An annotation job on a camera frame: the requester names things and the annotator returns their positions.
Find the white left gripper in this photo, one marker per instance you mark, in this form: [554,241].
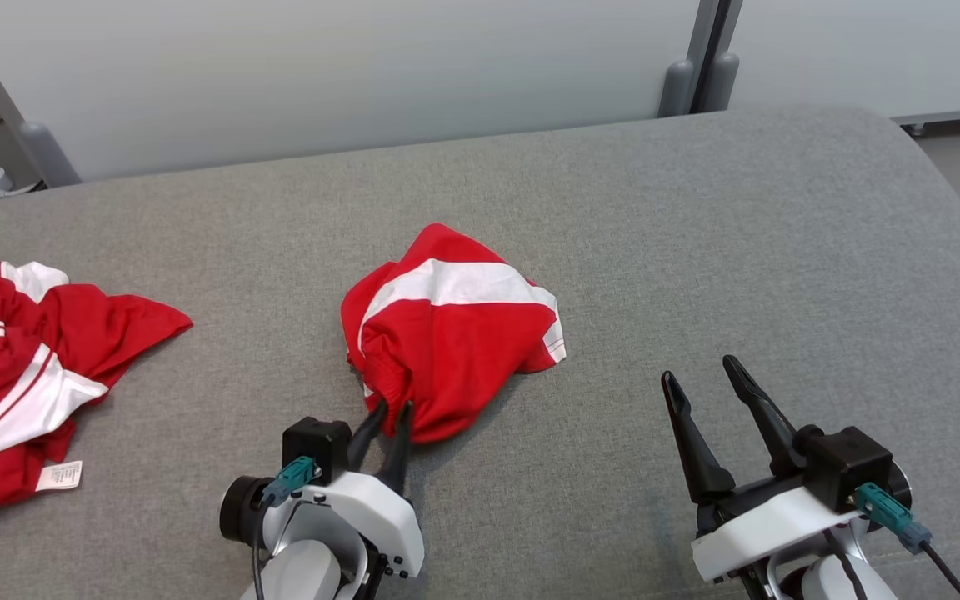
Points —
[380,517]

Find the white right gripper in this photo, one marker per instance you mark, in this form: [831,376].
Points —
[763,529]

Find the red shorts with white stripe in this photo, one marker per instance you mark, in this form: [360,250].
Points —
[455,350]

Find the red jersey with white sleeves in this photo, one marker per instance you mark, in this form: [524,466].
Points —
[22,358]

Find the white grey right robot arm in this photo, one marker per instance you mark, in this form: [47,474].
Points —
[838,583]

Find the grey fabric sofa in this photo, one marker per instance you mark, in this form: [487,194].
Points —
[697,267]

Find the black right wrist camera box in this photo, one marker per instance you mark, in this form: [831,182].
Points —
[847,462]

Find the grey partition base rail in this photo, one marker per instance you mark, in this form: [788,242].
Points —
[955,117]

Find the dark grey partition post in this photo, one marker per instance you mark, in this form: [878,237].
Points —
[717,29]

